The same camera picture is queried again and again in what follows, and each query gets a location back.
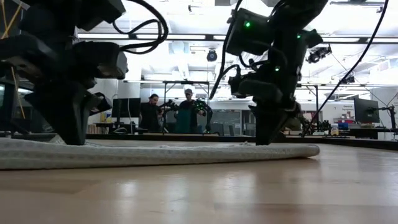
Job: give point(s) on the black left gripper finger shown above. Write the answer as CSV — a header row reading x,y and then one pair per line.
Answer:
x,y
101,104
62,118

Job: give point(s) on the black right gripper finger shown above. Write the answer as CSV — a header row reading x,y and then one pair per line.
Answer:
x,y
270,124

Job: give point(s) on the grey microfiber towel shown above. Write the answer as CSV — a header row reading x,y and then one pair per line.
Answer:
x,y
155,155

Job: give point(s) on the black background robot arm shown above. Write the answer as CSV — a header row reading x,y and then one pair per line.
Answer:
x,y
323,126

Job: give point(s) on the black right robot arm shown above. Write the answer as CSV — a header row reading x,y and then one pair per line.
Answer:
x,y
292,12

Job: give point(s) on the yellow container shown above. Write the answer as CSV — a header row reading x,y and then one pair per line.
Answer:
x,y
105,117

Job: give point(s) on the wooden crates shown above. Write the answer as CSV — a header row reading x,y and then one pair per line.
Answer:
x,y
99,129

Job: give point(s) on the black computer monitor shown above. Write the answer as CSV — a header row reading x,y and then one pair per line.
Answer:
x,y
126,107
366,110

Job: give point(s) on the small yellow white bottle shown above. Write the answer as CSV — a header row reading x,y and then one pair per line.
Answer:
x,y
335,130

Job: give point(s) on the blue box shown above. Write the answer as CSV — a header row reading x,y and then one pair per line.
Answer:
x,y
343,126

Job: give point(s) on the black desk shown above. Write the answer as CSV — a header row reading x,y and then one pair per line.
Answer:
x,y
370,132

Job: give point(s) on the long ceiling light bar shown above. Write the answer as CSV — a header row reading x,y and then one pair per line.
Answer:
x,y
186,36

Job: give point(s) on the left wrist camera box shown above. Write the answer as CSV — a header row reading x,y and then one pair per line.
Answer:
x,y
101,60

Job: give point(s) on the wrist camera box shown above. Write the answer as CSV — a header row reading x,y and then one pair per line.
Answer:
x,y
238,86
101,60

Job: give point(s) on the black background rig frame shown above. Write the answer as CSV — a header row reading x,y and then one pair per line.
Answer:
x,y
316,102
186,82

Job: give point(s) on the black ceiling camera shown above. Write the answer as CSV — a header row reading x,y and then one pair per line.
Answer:
x,y
212,55
318,54

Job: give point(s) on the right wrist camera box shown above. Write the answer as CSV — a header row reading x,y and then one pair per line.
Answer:
x,y
238,86

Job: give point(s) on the black metal table frame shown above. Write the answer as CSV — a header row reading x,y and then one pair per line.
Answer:
x,y
186,137

